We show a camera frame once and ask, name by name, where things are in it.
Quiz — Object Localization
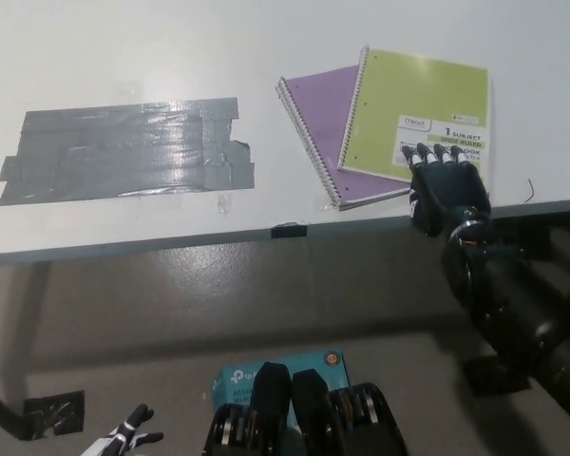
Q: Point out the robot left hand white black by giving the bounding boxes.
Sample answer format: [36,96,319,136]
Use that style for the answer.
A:
[83,403,165,456]

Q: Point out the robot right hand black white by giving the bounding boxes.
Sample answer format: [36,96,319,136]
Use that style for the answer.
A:
[401,142,494,238]

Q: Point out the green Mead spiral notebook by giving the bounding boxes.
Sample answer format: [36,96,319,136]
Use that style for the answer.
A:
[335,46,496,184]

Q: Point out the robot body black blocks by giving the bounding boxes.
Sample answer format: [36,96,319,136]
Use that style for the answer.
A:
[201,360,408,456]

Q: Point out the teal TP-Link box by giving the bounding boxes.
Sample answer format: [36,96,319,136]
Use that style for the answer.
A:
[212,349,351,422]

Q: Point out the purple spiral notebook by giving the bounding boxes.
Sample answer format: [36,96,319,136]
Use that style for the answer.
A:
[275,65,415,213]

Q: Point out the small black tape strip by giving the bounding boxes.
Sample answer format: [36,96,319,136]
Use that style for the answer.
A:
[270,223,309,239]

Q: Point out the grey duct tape patch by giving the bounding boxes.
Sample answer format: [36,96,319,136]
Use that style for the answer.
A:
[0,96,257,208]

